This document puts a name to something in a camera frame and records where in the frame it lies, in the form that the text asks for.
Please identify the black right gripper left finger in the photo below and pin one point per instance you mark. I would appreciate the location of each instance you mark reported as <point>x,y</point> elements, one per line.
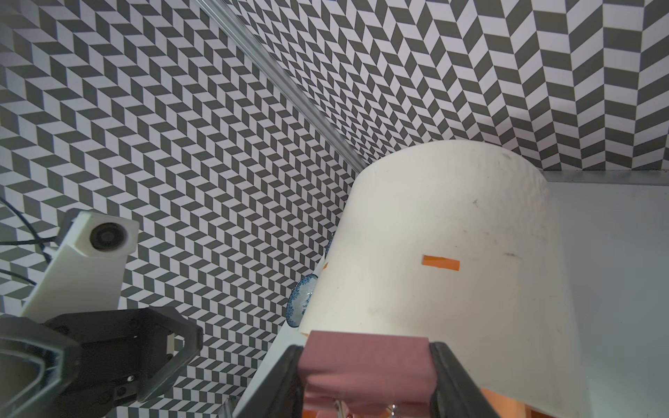
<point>281,393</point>

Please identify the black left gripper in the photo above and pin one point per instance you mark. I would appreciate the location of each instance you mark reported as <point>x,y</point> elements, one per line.
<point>87,364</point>

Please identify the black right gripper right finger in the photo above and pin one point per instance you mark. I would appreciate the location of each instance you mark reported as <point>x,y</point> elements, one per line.
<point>456,394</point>

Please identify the orange pink top drawer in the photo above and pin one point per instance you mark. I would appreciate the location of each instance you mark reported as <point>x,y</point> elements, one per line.
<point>507,407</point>

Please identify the pink binder clip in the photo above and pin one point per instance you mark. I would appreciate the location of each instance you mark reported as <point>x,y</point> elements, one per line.
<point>367,373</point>

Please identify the cream round drawer cabinet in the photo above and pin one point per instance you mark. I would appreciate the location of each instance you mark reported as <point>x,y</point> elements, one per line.
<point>458,241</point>

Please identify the blue floral bowl far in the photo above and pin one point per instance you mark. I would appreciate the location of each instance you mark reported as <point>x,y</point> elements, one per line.
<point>299,299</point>

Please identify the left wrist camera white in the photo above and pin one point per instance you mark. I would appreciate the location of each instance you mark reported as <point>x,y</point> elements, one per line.
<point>87,267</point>

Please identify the aluminium corner post left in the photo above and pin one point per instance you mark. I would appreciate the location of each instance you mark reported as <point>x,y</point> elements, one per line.
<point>253,48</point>

